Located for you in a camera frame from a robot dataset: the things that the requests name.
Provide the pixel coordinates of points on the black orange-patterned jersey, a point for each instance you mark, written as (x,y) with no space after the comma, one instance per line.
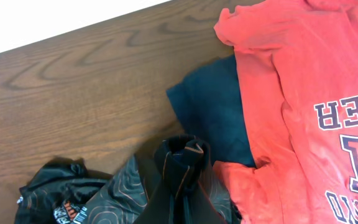
(173,183)

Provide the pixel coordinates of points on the navy blue garment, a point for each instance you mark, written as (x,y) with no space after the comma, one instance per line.
(207,103)

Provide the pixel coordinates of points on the red printed t-shirt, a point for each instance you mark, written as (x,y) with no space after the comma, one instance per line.
(297,65)

